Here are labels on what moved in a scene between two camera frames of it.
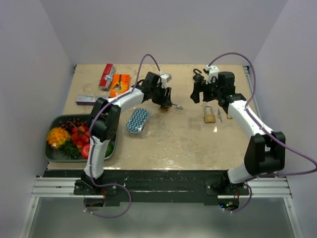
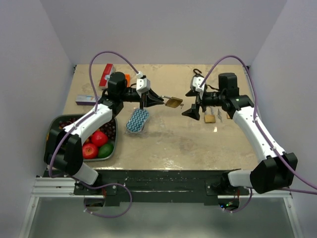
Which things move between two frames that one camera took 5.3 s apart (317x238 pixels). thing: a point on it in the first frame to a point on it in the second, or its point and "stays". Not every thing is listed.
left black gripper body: x=158 y=96 to x=129 y=96
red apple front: x=85 y=150 stays
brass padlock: x=209 y=118 stays
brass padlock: x=164 y=108 to x=173 y=102
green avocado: x=109 y=149 stays
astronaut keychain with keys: x=219 y=113 stays
